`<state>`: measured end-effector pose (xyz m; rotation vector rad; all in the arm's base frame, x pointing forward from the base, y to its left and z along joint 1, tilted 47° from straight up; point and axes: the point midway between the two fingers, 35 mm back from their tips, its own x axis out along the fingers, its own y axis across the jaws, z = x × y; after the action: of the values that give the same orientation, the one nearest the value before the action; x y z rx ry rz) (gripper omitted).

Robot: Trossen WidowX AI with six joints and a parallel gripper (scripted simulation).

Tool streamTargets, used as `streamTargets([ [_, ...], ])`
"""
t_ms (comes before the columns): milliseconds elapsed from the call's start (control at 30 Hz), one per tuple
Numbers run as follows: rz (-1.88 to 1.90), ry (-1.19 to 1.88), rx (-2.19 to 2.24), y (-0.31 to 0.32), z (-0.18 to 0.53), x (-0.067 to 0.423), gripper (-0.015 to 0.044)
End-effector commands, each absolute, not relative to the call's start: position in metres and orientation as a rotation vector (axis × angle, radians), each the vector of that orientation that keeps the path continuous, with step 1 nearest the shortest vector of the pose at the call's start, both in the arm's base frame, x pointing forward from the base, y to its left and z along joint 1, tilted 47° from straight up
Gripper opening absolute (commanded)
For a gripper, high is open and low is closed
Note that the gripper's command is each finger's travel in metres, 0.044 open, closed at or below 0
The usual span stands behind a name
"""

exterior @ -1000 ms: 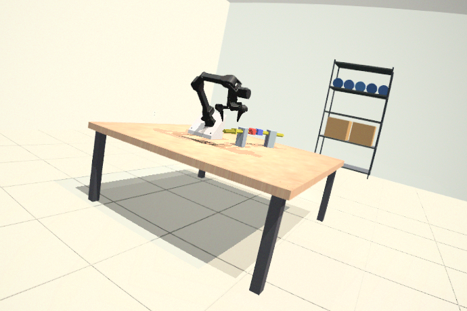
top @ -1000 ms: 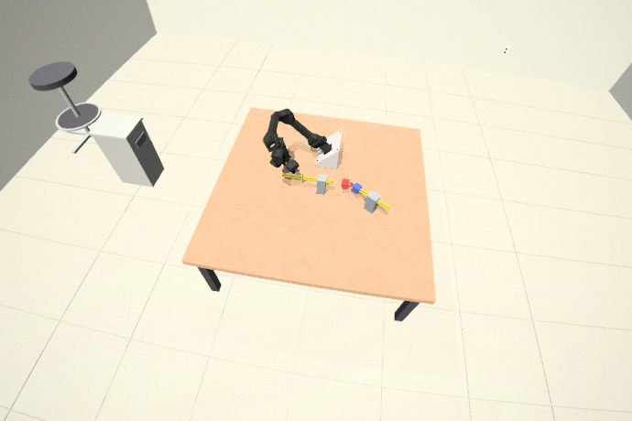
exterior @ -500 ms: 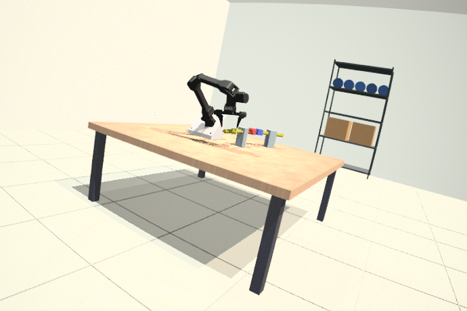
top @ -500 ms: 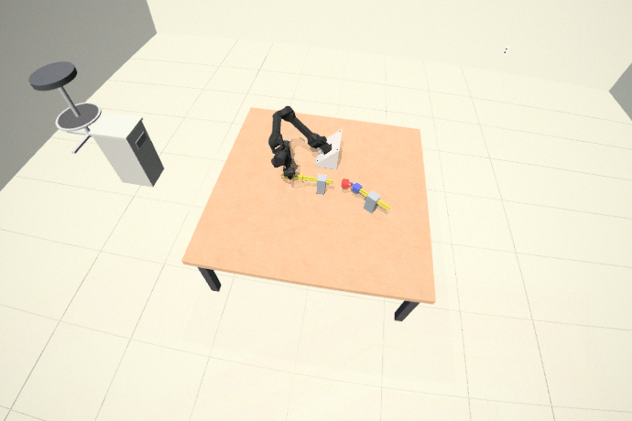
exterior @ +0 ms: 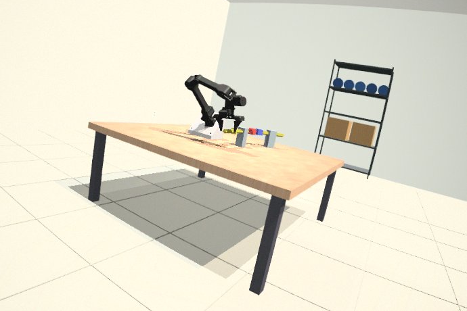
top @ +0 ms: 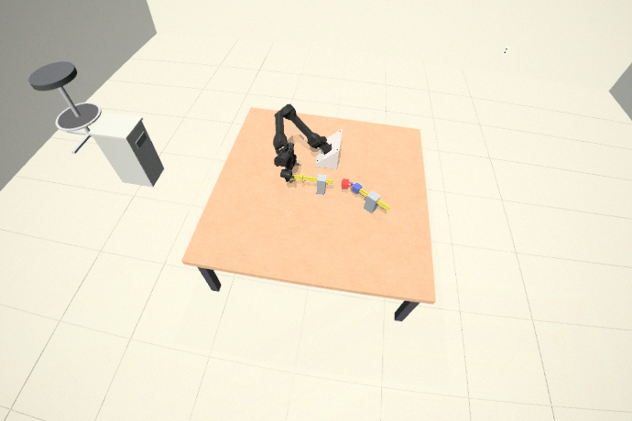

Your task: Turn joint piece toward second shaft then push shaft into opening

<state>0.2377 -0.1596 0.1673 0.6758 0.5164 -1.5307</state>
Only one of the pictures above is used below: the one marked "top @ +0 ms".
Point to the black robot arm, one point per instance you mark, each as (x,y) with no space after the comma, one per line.
(280,139)

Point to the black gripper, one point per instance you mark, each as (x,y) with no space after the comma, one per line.
(287,173)

